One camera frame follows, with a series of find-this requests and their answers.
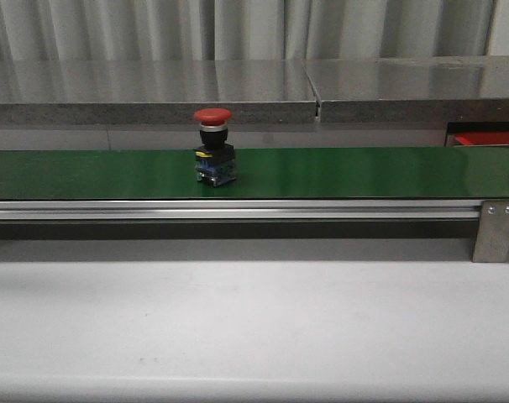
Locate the green conveyor belt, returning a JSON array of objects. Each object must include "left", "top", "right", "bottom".
[{"left": 0, "top": 147, "right": 509, "bottom": 201}]

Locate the red plastic tray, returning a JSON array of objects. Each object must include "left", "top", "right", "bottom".
[{"left": 454, "top": 131, "right": 509, "bottom": 146}]

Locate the grey stone shelf right slab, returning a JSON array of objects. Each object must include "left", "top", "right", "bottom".
[{"left": 305, "top": 56, "right": 509, "bottom": 123}]

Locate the grey stone shelf slab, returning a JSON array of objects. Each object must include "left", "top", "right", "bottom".
[
  {"left": 0, "top": 60, "right": 317, "bottom": 125},
  {"left": 305, "top": 56, "right": 509, "bottom": 123}
]

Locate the grey stone shelf left slab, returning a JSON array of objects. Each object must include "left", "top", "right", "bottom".
[{"left": 0, "top": 60, "right": 317, "bottom": 125}]

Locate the white pleated curtain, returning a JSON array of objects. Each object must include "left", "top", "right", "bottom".
[{"left": 0, "top": 1, "right": 496, "bottom": 61}]

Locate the steel conveyor support bracket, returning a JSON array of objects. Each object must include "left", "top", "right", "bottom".
[{"left": 472, "top": 199, "right": 509, "bottom": 263}]

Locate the aluminium conveyor side rail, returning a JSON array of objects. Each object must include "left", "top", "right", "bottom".
[{"left": 0, "top": 199, "right": 483, "bottom": 221}]

